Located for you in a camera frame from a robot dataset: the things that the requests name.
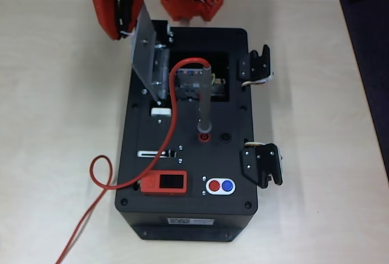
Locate grey metal hinged lid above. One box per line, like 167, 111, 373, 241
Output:
129, 1, 171, 106

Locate red probe cable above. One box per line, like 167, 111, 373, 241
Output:
54, 58, 210, 264

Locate grey test probe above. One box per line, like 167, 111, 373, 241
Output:
196, 64, 213, 134

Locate grey terminal block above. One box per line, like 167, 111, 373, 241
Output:
175, 68, 227, 100

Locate white slider black knob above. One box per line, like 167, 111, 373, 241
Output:
137, 147, 177, 159

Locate black task box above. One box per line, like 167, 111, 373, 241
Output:
114, 19, 259, 242

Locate red display module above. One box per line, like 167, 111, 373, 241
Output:
141, 170, 188, 196

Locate red and blue buttons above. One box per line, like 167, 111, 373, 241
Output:
205, 176, 236, 196

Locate white label sticker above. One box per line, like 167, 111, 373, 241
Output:
168, 217, 215, 226

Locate white slider handle block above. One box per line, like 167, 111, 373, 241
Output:
150, 108, 173, 117

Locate black latch bracket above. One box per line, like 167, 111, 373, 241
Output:
236, 44, 276, 88
239, 142, 284, 190

